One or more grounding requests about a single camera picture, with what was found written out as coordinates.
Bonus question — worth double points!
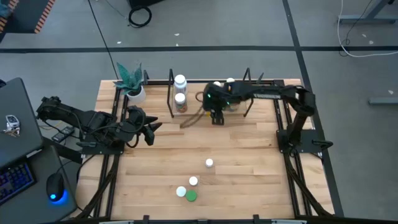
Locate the key fob with keys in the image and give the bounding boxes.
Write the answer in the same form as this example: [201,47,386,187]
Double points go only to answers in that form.
[2,114,21,138]

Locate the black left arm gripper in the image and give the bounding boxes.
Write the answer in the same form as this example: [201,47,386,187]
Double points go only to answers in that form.
[127,105,163,146]

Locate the black computer mouse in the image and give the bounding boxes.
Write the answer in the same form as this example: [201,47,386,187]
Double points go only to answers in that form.
[45,172,65,202]

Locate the white floor cable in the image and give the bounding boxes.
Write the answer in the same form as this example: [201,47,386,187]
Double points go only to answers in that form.
[337,0,398,58]

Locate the gray lower desk panel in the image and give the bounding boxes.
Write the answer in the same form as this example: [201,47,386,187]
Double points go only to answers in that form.
[0,146,78,224]

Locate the black floor cable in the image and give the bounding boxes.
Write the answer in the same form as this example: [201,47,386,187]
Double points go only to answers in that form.
[88,0,121,80]

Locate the potted plant white pot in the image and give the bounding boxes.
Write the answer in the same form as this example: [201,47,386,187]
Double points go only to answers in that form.
[113,61,147,105]

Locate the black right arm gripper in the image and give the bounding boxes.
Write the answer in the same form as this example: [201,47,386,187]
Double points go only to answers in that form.
[202,84,233,126]

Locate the tall white medicine bottle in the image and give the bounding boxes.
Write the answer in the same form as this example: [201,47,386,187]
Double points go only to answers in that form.
[174,74,188,95]

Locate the black mat orange stripes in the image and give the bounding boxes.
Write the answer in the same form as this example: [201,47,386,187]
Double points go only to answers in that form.
[0,0,56,34]

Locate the coiled black cable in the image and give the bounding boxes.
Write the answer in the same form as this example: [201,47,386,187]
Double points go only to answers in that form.
[127,5,153,29]

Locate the gray metal desk foot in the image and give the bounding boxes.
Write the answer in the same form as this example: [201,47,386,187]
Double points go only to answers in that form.
[337,0,398,25]
[368,96,398,105]

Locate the black equipment box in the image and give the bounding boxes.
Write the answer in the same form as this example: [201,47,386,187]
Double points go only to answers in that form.
[128,0,165,9]

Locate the black power adapter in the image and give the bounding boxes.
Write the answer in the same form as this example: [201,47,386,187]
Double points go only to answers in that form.
[51,126,75,143]

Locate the clear gummy bottle white cap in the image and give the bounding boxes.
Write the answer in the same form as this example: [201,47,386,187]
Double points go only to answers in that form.
[174,92,188,113]

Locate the person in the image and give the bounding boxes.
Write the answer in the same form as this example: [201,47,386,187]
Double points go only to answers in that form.
[0,2,11,19]

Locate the black aluminium table frame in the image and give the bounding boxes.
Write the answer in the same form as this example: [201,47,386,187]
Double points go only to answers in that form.
[74,79,336,224]

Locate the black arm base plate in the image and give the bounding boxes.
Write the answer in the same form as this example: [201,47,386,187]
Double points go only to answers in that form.
[276,129,334,154]
[81,130,127,156]

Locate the black backlit keyboard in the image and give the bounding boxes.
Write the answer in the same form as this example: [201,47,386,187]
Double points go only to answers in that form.
[0,160,37,206]

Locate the black desk crossbar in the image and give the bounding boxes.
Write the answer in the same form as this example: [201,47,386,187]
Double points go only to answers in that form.
[42,136,83,164]

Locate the black wire shelf rack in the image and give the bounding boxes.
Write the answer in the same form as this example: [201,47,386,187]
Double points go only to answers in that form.
[167,67,265,119]

